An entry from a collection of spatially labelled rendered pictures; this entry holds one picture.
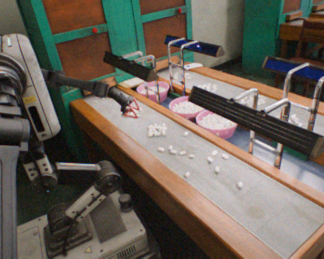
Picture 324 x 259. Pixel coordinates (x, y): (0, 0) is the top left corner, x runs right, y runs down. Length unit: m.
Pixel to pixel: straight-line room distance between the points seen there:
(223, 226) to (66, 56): 1.65
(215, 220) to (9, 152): 0.76
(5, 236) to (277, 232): 0.89
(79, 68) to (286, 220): 1.75
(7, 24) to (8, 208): 2.42
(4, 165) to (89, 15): 1.66
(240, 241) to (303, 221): 0.27
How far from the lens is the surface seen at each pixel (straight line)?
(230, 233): 1.09
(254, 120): 1.09
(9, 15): 3.00
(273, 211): 1.22
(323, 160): 1.58
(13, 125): 0.77
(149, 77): 1.59
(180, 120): 1.72
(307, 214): 1.24
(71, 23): 2.19
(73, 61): 2.23
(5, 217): 0.72
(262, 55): 4.35
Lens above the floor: 1.63
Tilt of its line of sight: 32 degrees down
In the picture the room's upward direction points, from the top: 7 degrees counter-clockwise
